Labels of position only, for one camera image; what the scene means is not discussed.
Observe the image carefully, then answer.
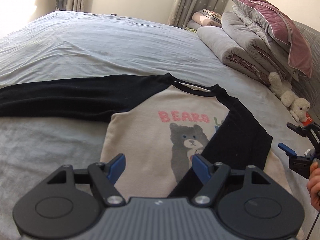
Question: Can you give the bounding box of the beige black raglan bear shirt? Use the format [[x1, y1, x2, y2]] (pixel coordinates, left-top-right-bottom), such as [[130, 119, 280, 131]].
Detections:
[[1, 74, 289, 198]]

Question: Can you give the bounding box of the person right hand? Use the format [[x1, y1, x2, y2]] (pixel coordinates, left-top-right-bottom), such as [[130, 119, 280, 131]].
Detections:
[[306, 163, 320, 212]]

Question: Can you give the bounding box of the red paperback book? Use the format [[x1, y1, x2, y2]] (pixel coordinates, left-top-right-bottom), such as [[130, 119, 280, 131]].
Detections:
[[302, 112, 313, 126]]

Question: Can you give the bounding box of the white plush toy dog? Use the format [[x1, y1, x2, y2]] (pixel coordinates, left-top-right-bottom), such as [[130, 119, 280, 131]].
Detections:
[[268, 72, 311, 123]]

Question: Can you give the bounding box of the grey quilted headboard cover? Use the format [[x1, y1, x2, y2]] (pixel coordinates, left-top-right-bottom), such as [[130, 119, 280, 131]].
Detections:
[[291, 21, 320, 124]]

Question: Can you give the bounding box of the upper folded grey quilt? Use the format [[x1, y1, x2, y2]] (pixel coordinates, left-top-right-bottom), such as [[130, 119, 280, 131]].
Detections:
[[221, 11, 297, 82]]

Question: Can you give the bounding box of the folded grey quilt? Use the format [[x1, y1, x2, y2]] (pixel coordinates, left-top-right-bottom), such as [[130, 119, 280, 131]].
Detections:
[[197, 26, 270, 87], [221, 11, 297, 82]]

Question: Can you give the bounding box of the lower folded grey quilt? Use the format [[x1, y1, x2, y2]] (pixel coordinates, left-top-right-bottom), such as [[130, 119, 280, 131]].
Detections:
[[197, 26, 270, 87]]

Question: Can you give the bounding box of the light grey patterned quilt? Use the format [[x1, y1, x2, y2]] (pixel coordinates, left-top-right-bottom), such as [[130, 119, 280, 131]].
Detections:
[[232, 5, 276, 44]]

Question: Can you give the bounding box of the grey bed sheet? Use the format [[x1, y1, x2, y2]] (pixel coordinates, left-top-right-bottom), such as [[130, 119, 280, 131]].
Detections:
[[1, 11, 319, 239]]

